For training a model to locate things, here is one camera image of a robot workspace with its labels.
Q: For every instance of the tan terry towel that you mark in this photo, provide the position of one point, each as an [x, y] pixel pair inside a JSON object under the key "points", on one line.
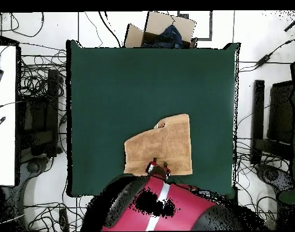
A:
{"points": [[166, 145]]}

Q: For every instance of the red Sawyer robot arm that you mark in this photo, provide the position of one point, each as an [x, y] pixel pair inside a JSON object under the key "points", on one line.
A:
{"points": [[166, 205]]}

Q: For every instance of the dark green table cloth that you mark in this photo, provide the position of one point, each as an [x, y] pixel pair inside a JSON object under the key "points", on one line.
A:
{"points": [[137, 84]]}

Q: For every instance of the black floor equipment lump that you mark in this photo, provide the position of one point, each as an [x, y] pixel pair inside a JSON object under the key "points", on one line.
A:
{"points": [[33, 166], [272, 175]]}

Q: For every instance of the black metal stand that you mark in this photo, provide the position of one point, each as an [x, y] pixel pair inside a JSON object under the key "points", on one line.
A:
{"points": [[258, 108], [52, 108]]}

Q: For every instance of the dark blue garment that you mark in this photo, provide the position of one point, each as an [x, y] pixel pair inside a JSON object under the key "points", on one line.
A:
{"points": [[170, 36]]}

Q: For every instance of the open cardboard box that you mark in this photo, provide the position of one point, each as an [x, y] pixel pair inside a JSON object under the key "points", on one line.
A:
{"points": [[161, 21]]}

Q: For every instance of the black power adapter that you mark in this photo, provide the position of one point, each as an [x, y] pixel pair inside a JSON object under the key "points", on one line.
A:
{"points": [[263, 60]]}

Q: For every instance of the white desk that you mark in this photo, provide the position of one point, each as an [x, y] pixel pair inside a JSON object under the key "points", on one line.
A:
{"points": [[4, 145]]}

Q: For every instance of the black rod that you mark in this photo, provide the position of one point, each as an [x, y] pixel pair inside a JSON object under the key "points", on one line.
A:
{"points": [[293, 23]]}

